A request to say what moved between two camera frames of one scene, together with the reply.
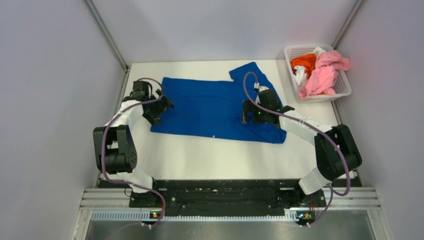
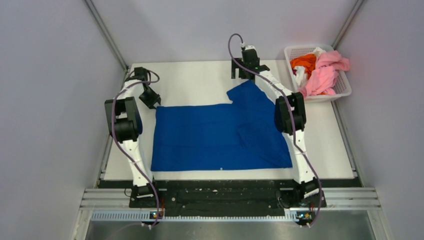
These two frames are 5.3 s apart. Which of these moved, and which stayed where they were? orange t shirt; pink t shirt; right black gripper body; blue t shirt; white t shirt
Moved: right black gripper body; blue t shirt
Stayed: white t shirt; pink t shirt; orange t shirt
